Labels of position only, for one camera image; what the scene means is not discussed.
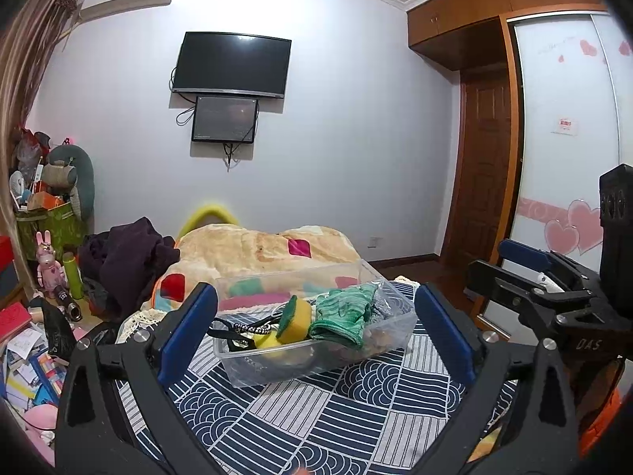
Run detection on pile of books and papers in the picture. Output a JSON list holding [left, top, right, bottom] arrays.
[[0, 329, 72, 409]]

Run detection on green pleated cloth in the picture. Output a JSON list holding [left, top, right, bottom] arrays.
[[309, 286, 380, 353]]

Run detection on pink bunny figure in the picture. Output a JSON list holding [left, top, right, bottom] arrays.
[[34, 230, 68, 294]]

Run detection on black wall television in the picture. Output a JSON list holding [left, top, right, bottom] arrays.
[[171, 32, 293, 99]]

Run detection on clear plastic box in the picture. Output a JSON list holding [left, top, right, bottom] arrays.
[[212, 258, 419, 390]]

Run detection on red book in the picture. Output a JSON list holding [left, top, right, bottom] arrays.
[[0, 306, 34, 343]]

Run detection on yellow and green sponge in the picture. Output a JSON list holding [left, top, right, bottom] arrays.
[[256, 295, 313, 355]]

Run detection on small black monitor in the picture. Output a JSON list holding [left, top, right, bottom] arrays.
[[191, 94, 260, 144]]

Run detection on dark purple clothes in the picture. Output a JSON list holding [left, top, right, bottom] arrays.
[[78, 216, 182, 321]]

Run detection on red box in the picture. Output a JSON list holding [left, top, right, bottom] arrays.
[[0, 236, 17, 276]]

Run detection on grey green plush toy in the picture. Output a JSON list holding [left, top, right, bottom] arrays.
[[42, 144, 96, 222]]

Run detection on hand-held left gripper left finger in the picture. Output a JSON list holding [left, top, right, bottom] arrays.
[[53, 282, 220, 475]]

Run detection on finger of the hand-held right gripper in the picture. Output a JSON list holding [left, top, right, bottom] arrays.
[[498, 237, 603, 289], [466, 260, 595, 338]]

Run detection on wooden door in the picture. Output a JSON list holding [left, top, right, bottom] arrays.
[[442, 70, 514, 269]]

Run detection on navy patterned bedspread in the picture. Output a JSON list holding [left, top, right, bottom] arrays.
[[113, 279, 511, 475]]

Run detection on wooden wall cabinet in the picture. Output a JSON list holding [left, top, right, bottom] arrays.
[[406, 0, 610, 61]]

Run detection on green bottle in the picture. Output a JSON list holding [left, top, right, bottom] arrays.
[[61, 252, 84, 301]]

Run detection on white lace cloth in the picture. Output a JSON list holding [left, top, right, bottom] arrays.
[[116, 306, 170, 343]]

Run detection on beige patchwork blanket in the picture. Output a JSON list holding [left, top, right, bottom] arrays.
[[150, 224, 363, 318]]

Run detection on striped brown curtain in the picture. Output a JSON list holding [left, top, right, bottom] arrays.
[[0, 0, 86, 241]]

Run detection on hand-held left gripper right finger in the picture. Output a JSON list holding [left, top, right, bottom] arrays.
[[413, 282, 580, 475]]

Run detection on green storage box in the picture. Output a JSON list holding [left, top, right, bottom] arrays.
[[14, 202, 86, 259]]

